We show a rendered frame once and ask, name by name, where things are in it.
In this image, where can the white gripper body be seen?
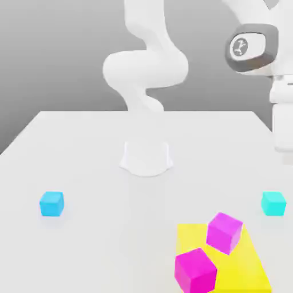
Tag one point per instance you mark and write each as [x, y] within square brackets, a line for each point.
[283, 126]

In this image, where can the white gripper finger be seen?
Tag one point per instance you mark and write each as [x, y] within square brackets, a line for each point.
[288, 158]

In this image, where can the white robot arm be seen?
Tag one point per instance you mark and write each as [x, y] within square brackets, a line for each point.
[146, 68]

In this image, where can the small cyan cube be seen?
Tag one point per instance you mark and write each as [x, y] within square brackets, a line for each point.
[273, 204]

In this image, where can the small violet cube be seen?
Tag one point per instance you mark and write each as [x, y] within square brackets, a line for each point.
[224, 232]

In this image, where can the small magenta cube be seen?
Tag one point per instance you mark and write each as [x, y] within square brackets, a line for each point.
[194, 271]

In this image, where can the small blue cube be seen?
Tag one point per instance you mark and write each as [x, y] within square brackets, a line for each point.
[51, 204]

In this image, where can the large yellow box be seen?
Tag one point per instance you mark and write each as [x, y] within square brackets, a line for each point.
[242, 270]

